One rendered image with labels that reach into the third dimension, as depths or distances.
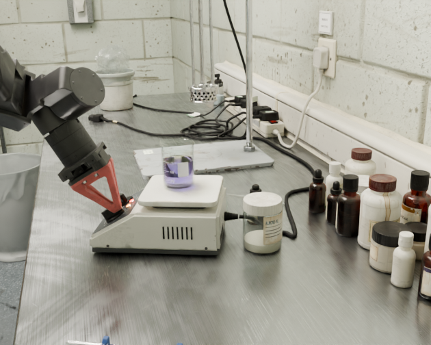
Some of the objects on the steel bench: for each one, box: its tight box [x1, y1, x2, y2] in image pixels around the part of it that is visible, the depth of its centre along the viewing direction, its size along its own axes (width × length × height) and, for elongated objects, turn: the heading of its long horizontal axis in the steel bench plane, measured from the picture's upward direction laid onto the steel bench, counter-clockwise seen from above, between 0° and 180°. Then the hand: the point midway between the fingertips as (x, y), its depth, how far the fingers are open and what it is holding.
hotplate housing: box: [89, 185, 238, 255], centre depth 85 cm, size 22×13×8 cm, turn 88°
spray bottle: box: [213, 73, 224, 105], centre depth 184 cm, size 4×4×11 cm
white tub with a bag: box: [94, 43, 135, 111], centre depth 181 cm, size 14×14×21 cm
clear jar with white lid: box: [243, 192, 283, 255], centre depth 81 cm, size 6×6×8 cm
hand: (115, 205), depth 83 cm, fingers closed, pressing on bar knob
